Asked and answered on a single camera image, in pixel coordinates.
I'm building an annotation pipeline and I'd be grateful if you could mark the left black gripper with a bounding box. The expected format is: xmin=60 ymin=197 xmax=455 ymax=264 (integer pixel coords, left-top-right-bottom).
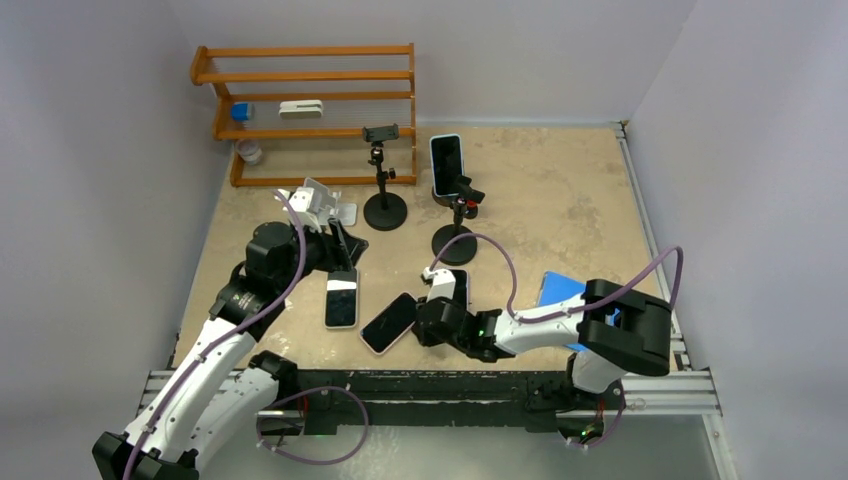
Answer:
xmin=275 ymin=217 xmax=365 ymax=293

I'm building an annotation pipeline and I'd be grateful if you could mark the silver folding phone stand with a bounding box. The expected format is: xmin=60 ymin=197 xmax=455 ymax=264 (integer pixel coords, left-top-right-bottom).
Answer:
xmin=300 ymin=177 xmax=358 ymax=229

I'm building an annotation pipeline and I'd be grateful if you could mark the pink case smartphone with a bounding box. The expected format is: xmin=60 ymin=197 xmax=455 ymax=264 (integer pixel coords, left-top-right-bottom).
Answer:
xmin=360 ymin=292 xmax=417 ymax=355

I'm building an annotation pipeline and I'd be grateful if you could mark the black phone stand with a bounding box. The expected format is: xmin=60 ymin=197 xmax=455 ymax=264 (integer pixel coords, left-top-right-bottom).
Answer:
xmin=431 ymin=175 xmax=485 ymax=266
xmin=362 ymin=124 xmax=408 ymax=231

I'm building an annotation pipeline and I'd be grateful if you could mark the white case smartphone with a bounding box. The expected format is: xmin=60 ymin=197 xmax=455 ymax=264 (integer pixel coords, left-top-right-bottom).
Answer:
xmin=324 ymin=268 xmax=359 ymax=330

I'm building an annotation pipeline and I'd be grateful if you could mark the light blue case smartphone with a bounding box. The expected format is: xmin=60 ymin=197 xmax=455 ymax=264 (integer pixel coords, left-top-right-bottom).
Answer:
xmin=429 ymin=133 xmax=464 ymax=197

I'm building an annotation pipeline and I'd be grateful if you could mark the lavender case smartphone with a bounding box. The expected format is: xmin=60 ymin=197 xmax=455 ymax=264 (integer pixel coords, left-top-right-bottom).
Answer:
xmin=449 ymin=269 xmax=470 ymax=309

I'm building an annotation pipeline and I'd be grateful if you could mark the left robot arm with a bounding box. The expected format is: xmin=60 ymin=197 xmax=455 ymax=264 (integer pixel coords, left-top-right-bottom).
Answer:
xmin=92 ymin=220 xmax=368 ymax=479

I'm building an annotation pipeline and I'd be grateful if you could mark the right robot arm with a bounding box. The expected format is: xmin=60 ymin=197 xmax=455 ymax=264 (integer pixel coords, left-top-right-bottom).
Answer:
xmin=412 ymin=279 xmax=672 ymax=407

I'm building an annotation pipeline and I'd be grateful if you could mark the round brown phone dock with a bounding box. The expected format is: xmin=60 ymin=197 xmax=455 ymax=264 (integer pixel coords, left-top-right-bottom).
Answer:
xmin=431 ymin=190 xmax=453 ymax=207

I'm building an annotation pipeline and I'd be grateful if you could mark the red cap black stamp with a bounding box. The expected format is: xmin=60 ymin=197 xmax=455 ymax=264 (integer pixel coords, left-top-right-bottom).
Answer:
xmin=464 ymin=200 xmax=479 ymax=219

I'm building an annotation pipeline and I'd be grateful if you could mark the blue notebook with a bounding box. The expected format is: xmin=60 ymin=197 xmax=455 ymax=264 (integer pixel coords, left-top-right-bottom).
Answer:
xmin=528 ymin=271 xmax=619 ymax=351

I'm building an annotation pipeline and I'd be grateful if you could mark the clear small jar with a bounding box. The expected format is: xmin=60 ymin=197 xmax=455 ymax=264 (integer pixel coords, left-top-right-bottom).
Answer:
xmin=234 ymin=139 xmax=263 ymax=165

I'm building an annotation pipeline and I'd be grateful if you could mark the white eraser block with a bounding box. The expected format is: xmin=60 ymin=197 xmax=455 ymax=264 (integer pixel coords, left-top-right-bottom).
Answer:
xmin=278 ymin=99 xmax=324 ymax=120

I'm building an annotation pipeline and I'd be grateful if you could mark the wooden shelf rack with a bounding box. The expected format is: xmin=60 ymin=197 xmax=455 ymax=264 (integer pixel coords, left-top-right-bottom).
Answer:
xmin=189 ymin=43 xmax=419 ymax=188

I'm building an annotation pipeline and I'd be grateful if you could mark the blue white small box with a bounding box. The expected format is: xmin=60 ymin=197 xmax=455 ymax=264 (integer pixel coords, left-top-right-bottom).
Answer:
xmin=230 ymin=102 xmax=255 ymax=123

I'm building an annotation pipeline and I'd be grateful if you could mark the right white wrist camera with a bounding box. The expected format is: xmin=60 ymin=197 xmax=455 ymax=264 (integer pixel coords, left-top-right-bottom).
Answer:
xmin=420 ymin=267 xmax=457 ymax=303

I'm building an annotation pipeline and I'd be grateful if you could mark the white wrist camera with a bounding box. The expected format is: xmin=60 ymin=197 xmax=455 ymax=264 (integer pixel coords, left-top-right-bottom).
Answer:
xmin=272 ymin=186 xmax=322 ymax=232
xmin=420 ymin=267 xmax=457 ymax=303

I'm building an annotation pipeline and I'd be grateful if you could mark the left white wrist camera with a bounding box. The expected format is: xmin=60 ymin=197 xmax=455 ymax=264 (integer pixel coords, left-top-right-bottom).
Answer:
xmin=272 ymin=186 xmax=322 ymax=232

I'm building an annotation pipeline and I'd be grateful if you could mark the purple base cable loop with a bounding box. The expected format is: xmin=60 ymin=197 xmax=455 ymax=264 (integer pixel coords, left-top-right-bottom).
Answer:
xmin=255 ymin=385 xmax=370 ymax=466

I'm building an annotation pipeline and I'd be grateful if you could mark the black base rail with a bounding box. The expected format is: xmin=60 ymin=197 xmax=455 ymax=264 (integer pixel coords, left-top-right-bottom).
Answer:
xmin=271 ymin=369 xmax=623 ymax=436

